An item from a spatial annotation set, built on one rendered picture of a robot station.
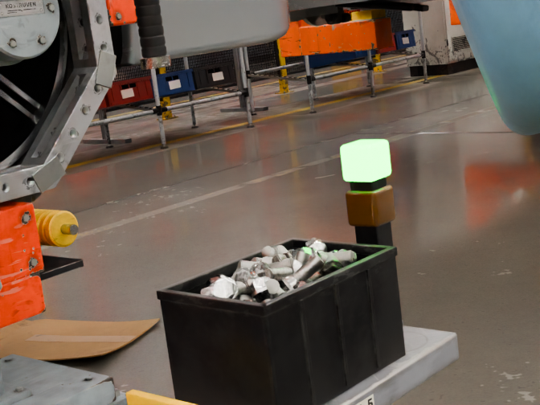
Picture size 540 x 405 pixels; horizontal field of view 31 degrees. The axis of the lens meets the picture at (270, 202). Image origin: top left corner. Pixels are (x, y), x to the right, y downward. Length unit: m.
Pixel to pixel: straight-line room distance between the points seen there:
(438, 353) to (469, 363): 1.18
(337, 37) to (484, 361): 3.51
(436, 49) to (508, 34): 9.08
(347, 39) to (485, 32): 5.22
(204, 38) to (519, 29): 1.70
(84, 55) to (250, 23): 0.48
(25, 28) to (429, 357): 0.70
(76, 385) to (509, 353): 1.00
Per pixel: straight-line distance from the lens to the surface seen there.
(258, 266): 0.94
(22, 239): 1.54
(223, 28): 1.98
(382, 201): 1.06
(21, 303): 1.54
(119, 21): 1.67
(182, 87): 6.65
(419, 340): 1.07
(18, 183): 1.54
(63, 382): 1.77
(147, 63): 1.42
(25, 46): 1.38
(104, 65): 1.64
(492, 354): 2.27
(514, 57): 0.26
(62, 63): 1.70
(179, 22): 1.90
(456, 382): 2.14
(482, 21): 0.26
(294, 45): 5.72
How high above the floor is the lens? 0.81
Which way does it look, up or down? 11 degrees down
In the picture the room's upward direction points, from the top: 7 degrees counter-clockwise
